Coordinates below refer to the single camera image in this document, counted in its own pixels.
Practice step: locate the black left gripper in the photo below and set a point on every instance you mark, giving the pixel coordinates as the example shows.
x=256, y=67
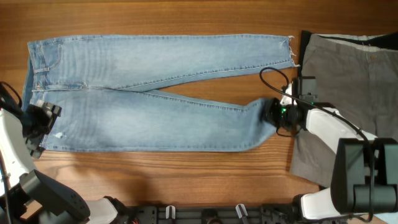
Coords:
x=47, y=113

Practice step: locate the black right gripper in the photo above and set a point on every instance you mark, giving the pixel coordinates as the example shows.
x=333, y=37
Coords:
x=269, y=113

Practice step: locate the light blue denim jeans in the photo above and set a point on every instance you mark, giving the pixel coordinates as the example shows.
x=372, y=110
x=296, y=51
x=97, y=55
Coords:
x=111, y=89

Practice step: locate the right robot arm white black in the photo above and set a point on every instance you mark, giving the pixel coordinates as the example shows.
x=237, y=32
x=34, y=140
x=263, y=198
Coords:
x=364, y=176

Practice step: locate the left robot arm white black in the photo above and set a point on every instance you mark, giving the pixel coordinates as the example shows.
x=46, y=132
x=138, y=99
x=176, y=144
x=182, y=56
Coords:
x=27, y=195

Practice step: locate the grey shorts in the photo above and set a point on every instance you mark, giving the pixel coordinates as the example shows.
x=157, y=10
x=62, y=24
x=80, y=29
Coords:
x=373, y=109

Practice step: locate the black garment under shorts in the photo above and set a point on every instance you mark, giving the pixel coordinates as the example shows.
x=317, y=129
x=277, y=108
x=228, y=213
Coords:
x=334, y=60

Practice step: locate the light blue garment in pile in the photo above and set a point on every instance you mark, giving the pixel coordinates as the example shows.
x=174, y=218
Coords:
x=390, y=218

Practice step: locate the black mounting rail base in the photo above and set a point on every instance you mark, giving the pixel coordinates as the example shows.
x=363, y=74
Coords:
x=264, y=214

